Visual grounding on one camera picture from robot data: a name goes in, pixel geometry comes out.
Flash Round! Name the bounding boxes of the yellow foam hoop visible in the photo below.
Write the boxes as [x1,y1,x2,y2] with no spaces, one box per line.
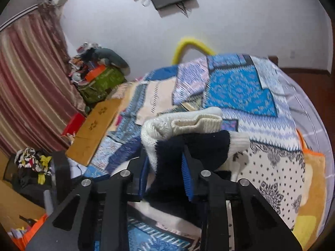
[171,36,216,64]

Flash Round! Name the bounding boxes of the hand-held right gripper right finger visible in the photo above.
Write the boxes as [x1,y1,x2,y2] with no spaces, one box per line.
[181,145,303,251]

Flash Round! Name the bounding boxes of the orange plastic bag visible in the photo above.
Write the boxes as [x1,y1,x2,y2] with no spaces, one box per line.
[10,213,49,250]

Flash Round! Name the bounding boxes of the green patterned bag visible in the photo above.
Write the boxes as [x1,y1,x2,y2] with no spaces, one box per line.
[79,67,127,105]

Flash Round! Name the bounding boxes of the pile of mixed clutter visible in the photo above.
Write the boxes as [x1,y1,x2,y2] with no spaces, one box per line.
[68,42,105,84]

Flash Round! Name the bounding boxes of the red box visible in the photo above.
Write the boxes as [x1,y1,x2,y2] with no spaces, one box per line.
[61,112,87,136]

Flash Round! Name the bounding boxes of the pile of colourful clothes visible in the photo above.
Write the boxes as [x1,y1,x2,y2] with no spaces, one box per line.
[14,148,53,186]

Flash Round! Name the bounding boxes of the wooden lap board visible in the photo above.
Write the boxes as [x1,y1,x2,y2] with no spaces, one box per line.
[65,99,123,166]

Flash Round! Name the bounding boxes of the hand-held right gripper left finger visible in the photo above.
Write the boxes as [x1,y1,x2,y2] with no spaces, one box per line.
[25,150,152,251]

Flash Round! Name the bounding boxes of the orange box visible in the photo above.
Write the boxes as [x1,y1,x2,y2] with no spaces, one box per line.
[85,67,106,81]

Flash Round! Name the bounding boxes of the blue patchwork print bedsheet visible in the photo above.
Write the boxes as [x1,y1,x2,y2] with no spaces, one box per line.
[84,54,307,251]

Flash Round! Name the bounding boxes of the grey checked sheet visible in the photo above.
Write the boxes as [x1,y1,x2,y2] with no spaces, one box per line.
[281,68,331,153]

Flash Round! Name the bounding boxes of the grey plush toy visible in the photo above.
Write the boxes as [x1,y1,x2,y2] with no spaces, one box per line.
[94,47,131,74]

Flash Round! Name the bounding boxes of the striped maroon curtain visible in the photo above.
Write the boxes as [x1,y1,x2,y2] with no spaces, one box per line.
[0,1,87,157]

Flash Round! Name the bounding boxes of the orange yellow blanket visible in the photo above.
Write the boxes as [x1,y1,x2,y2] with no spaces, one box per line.
[292,129,327,245]

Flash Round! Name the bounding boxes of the peach floral blanket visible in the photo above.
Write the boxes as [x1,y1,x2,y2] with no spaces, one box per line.
[111,81,139,128]

